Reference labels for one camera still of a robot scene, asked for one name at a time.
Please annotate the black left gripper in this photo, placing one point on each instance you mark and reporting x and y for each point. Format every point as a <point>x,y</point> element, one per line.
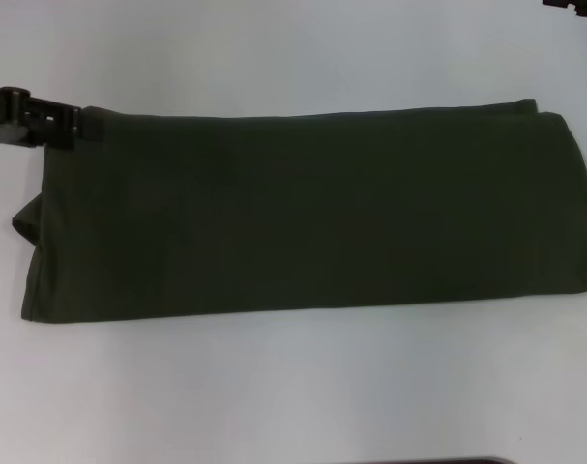
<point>3,118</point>

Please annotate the dark green FREE t-shirt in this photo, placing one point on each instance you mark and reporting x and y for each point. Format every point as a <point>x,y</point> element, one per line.
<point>298,208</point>

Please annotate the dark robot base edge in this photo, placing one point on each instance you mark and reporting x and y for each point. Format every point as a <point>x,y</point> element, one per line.
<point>515,460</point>

